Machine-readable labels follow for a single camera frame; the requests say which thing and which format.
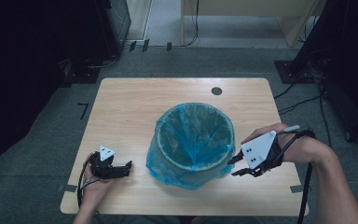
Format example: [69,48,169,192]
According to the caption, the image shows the blue plastic bag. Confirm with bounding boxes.
[145,102,237,191]

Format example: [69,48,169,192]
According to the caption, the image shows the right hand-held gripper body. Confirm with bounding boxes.
[240,130,285,178]

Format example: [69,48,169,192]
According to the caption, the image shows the black angled floor tape mark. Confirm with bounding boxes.
[76,102,90,121]

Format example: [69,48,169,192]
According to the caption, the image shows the grey tape piece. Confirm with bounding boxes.
[57,184,78,193]
[289,184,306,194]

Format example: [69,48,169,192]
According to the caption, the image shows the black stand base plate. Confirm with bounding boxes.
[62,59,103,86]
[273,60,319,85]

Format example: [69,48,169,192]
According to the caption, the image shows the black curved floor cable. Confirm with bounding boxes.
[86,55,119,70]

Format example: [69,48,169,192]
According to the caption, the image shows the light wooden desk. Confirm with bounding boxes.
[180,0,328,49]

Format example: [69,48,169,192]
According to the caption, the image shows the person's left hand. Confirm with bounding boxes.
[79,161,117,210]

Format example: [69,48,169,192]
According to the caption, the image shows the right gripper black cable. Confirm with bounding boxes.
[273,128,318,224]

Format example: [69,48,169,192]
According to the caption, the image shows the long black floor cable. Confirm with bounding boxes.
[318,79,334,148]

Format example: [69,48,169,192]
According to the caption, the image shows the green plastic bucket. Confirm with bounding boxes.
[150,102,236,189]

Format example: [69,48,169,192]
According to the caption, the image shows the person's right hand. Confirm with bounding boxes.
[249,121,324,164]

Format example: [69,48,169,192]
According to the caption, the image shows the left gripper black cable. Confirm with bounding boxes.
[76,153,105,224]

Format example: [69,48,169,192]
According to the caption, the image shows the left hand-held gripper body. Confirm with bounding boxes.
[89,145,119,180]

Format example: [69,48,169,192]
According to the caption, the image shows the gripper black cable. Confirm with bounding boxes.
[76,153,105,224]
[273,128,318,224]

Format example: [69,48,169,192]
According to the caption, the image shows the short black floor cable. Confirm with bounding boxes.
[273,81,296,100]

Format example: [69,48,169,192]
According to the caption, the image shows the white cable plug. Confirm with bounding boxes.
[282,124,302,133]

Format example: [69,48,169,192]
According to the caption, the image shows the black curtain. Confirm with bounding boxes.
[0,0,115,190]
[290,0,358,147]

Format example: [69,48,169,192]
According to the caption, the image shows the dark cabinet with glass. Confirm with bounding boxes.
[93,0,132,61]

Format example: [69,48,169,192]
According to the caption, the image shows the black hanging cable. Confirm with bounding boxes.
[185,0,201,48]

